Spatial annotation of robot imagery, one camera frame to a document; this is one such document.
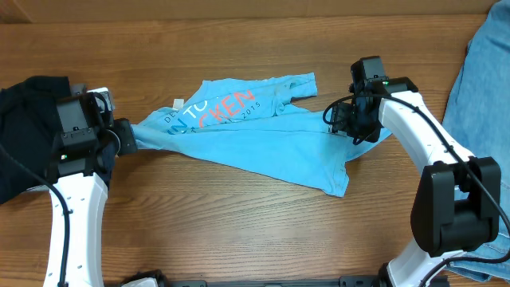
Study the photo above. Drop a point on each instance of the light blue printed t-shirt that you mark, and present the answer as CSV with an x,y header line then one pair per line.
x,y
253,125

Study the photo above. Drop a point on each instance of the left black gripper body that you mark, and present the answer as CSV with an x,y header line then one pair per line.
x,y
124,131

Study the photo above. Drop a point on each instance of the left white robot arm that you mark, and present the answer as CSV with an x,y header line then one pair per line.
x,y
80,172

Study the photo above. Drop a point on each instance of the black folded garment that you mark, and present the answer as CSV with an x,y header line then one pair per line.
x,y
29,120

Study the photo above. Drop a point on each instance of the blue denim jeans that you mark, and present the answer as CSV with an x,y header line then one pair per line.
x,y
477,112

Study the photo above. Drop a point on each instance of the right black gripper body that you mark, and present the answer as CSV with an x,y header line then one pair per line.
x,y
341,119

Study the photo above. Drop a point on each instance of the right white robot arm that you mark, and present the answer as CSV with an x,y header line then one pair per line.
x,y
457,205

